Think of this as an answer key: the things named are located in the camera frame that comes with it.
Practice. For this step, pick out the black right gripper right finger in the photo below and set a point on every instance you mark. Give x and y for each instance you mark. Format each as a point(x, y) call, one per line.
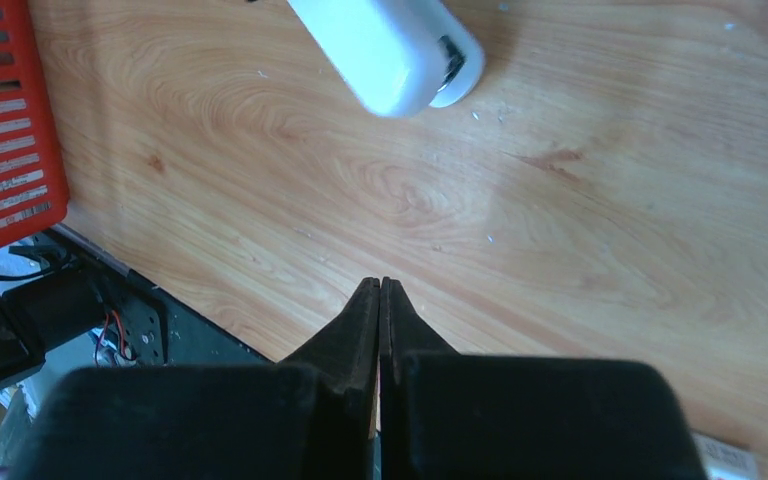
point(401, 331)

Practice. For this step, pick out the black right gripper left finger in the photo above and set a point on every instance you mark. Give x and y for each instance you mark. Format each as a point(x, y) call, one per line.
point(344, 354)

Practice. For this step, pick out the white staple box red label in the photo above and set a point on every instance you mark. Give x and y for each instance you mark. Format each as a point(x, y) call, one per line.
point(723, 461)

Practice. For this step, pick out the red plastic shopping basket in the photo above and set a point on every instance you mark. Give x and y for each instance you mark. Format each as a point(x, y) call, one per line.
point(34, 192)

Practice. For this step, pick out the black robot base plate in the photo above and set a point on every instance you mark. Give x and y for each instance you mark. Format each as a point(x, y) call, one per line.
point(79, 289)

